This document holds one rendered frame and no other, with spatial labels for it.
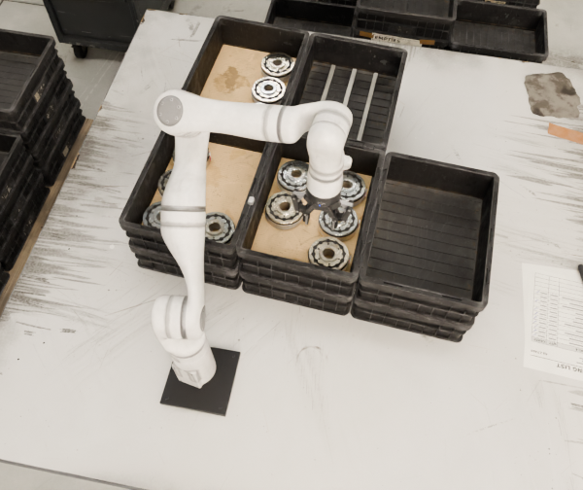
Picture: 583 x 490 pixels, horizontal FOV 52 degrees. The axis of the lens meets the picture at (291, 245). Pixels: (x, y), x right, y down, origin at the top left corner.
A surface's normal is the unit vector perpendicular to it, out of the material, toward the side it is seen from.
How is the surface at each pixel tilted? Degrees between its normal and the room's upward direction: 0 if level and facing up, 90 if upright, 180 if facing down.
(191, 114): 40
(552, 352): 0
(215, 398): 3
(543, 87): 3
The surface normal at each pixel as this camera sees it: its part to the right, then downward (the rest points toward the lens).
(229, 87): 0.01, -0.51
